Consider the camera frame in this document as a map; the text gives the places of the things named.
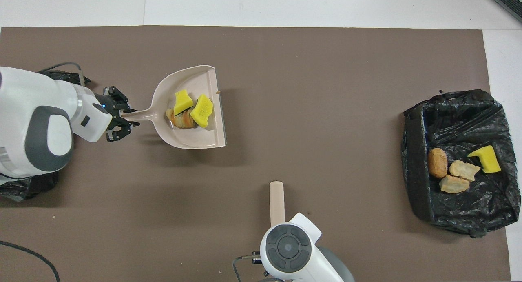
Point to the brown table mat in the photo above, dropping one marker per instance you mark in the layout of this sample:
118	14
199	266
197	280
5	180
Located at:
285	90

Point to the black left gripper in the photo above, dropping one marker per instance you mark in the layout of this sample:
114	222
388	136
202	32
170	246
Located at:
109	106

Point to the blocky yellow sponge piece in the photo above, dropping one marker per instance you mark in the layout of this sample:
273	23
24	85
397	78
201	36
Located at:
202	110

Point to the pale toy dumpling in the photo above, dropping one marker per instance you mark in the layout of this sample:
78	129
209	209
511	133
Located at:
465	170

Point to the wedge yellow sponge piece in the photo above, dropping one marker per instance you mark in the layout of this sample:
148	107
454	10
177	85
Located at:
182	102

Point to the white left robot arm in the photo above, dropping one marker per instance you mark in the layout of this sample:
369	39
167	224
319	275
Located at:
32	110

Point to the toy croissant piece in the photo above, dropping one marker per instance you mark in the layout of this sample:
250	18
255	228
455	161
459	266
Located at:
181	121
453	184

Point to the beige plastic dustpan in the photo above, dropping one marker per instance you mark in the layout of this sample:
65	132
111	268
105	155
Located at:
195	137

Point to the brown toy bread bun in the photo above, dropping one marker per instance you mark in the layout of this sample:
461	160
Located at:
437	163

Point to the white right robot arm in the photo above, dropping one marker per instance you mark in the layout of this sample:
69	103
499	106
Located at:
289	249

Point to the notched yellow sponge piece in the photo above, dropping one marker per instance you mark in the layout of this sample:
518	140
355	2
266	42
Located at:
487	159

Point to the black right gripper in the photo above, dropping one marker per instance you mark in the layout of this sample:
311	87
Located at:
256	258

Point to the black plastic trash bag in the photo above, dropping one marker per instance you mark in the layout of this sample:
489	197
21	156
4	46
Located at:
469	208
24	190

